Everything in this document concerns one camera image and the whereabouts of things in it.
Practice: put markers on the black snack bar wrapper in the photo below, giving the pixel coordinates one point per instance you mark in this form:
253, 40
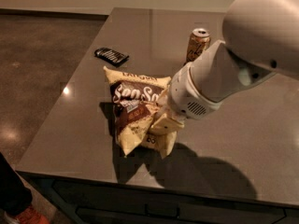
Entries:
111, 56

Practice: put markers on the dark cabinet drawer front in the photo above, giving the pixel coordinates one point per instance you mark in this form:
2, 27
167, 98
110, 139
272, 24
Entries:
106, 205

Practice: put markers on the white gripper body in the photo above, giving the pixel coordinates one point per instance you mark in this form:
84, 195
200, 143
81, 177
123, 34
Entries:
184, 97

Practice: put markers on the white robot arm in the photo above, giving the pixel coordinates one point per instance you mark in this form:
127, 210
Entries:
260, 39

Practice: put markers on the red shoe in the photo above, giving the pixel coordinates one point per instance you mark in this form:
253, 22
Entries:
28, 216

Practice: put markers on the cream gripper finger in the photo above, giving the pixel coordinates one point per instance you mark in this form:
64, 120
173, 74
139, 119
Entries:
164, 125
163, 98

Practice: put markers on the brown and cream chip bag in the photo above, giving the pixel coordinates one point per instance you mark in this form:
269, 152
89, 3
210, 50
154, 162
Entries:
134, 98

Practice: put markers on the dark trouser leg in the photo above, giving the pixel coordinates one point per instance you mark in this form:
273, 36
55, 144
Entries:
14, 196

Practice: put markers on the gold soda can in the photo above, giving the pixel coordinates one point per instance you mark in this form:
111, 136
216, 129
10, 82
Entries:
198, 42

